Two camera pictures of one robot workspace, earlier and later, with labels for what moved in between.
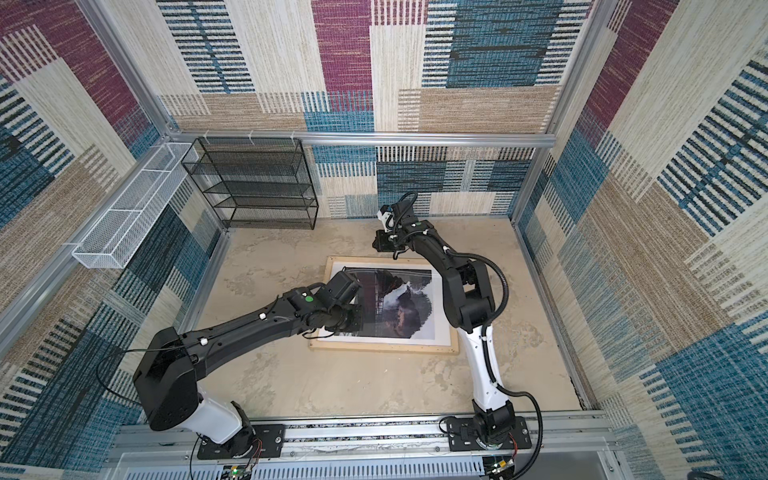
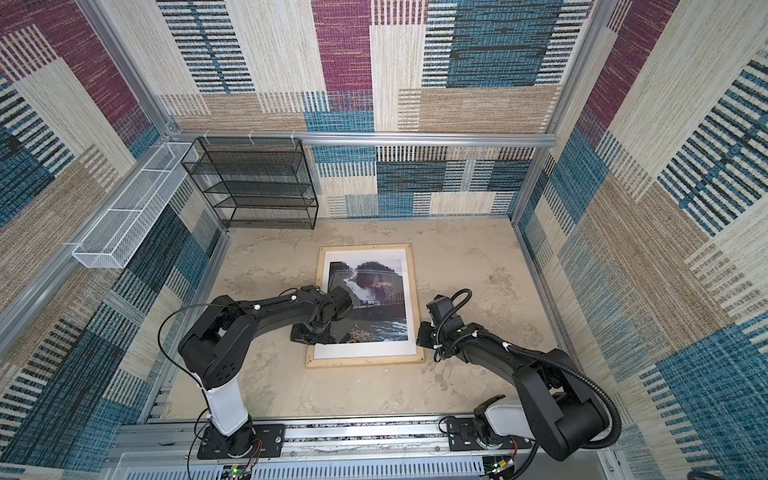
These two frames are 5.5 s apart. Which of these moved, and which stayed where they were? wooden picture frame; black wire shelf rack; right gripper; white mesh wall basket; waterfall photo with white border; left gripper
Moved: wooden picture frame; left gripper; waterfall photo with white border; right gripper
Stayed: white mesh wall basket; black wire shelf rack
